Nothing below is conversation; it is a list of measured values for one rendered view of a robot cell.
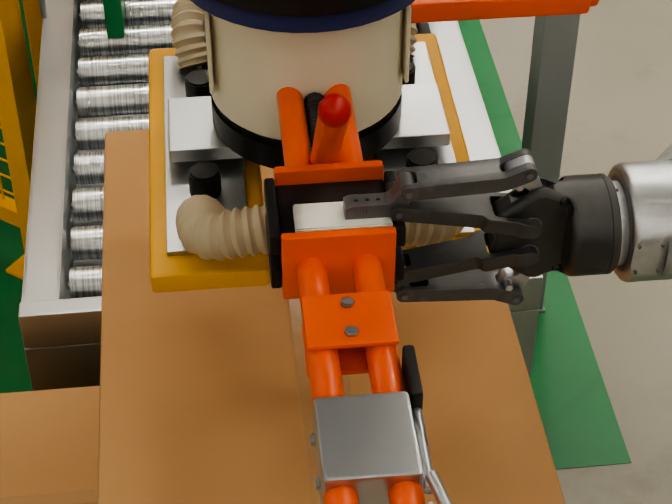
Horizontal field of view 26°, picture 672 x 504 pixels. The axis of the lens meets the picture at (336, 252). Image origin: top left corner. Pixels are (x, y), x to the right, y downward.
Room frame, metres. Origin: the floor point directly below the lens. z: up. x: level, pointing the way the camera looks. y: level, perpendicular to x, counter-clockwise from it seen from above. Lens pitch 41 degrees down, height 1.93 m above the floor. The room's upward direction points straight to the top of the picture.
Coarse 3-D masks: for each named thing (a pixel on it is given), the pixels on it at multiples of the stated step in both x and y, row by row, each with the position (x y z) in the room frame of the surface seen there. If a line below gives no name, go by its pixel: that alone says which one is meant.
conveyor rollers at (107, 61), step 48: (96, 0) 2.32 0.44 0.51; (144, 0) 2.26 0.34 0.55; (96, 48) 2.14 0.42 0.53; (144, 48) 2.15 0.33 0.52; (96, 96) 1.97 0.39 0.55; (144, 96) 1.97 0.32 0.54; (96, 144) 1.87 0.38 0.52; (96, 192) 1.71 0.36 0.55; (96, 240) 1.61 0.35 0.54; (96, 288) 1.51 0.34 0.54
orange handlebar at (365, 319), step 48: (432, 0) 1.12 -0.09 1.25; (480, 0) 1.12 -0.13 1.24; (528, 0) 1.12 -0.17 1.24; (576, 0) 1.13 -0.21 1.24; (288, 96) 0.97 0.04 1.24; (288, 144) 0.91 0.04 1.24; (384, 288) 0.75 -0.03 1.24; (336, 336) 0.69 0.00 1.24; (384, 336) 0.69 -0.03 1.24; (336, 384) 0.66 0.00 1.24; (384, 384) 0.66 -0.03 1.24
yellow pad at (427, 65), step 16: (416, 48) 1.22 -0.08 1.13; (432, 48) 1.22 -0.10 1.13; (416, 64) 1.19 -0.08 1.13; (432, 64) 1.20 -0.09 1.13; (416, 80) 1.16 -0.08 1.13; (432, 80) 1.16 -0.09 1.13; (448, 96) 1.14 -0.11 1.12; (448, 112) 1.12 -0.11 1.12; (464, 144) 1.07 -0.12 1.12; (368, 160) 1.04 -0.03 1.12; (384, 160) 1.04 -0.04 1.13; (400, 160) 1.04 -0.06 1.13; (416, 160) 1.01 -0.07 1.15; (432, 160) 1.01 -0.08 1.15; (448, 160) 1.04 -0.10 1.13; (464, 160) 1.04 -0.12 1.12
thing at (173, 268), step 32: (160, 64) 1.20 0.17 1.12; (160, 96) 1.14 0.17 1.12; (192, 96) 1.12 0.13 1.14; (160, 128) 1.09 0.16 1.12; (160, 160) 1.04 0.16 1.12; (224, 160) 1.04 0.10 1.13; (160, 192) 1.00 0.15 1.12; (192, 192) 0.98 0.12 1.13; (224, 192) 0.99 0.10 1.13; (256, 192) 1.00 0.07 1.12; (160, 224) 0.96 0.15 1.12; (160, 256) 0.92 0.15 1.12; (192, 256) 0.92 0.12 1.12; (256, 256) 0.91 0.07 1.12; (160, 288) 0.89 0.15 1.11; (192, 288) 0.89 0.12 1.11
